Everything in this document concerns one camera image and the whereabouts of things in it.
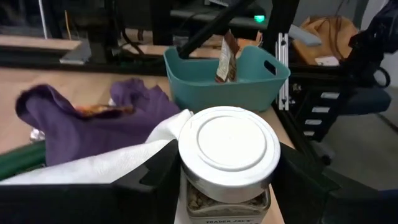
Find white cloth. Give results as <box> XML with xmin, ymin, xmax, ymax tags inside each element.
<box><xmin>0</xmin><ymin>108</ymin><xmax>194</xmax><ymax>186</ymax></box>

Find tan bag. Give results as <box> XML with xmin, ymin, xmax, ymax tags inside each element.
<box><xmin>291</xmin><ymin>15</ymin><xmax>361</xmax><ymax>67</ymax></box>

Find silver aluminium extrusion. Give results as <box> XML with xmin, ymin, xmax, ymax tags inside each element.
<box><xmin>275</xmin><ymin>32</ymin><xmax>290</xmax><ymax>111</ymax></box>

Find blue seat chair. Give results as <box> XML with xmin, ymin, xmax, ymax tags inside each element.
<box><xmin>337</xmin><ymin>86</ymin><xmax>392</xmax><ymax>116</ymax></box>

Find purple cloth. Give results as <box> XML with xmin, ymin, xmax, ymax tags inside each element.
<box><xmin>14</xmin><ymin>77</ymin><xmax>182</xmax><ymax>167</ymax></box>

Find green spice tin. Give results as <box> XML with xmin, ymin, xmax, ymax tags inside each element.
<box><xmin>0</xmin><ymin>139</ymin><xmax>47</xmax><ymax>182</ymax></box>

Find black backpack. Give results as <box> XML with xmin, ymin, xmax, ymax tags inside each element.
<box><xmin>341</xmin><ymin>0</ymin><xmax>398</xmax><ymax>88</ymax></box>

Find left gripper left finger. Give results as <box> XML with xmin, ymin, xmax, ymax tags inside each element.
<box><xmin>0</xmin><ymin>139</ymin><xmax>182</xmax><ymax>224</ymax></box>

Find white-lid spice jar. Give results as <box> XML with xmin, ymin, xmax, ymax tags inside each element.
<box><xmin>177</xmin><ymin>105</ymin><xmax>282</xmax><ymax>224</ymax></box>

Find teal plastic bin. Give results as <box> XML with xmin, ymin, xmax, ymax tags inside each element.
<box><xmin>163</xmin><ymin>45</ymin><xmax>292</xmax><ymax>114</ymax></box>

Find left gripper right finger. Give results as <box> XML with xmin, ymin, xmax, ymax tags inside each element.
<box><xmin>269</xmin><ymin>142</ymin><xmax>398</xmax><ymax>224</ymax></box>

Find wooden side table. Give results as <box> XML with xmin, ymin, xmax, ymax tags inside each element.
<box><xmin>0</xmin><ymin>33</ymin><xmax>82</xmax><ymax>52</ymax></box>

